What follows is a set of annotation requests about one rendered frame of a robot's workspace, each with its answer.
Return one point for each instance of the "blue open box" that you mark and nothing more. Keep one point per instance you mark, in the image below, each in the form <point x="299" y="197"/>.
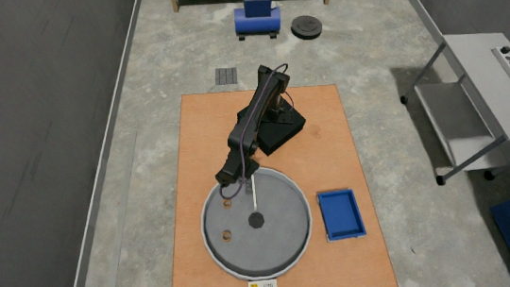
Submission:
<point x="342" y="215"/>

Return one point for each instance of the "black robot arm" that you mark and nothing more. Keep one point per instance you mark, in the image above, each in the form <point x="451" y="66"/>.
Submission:
<point x="265" y="106"/>

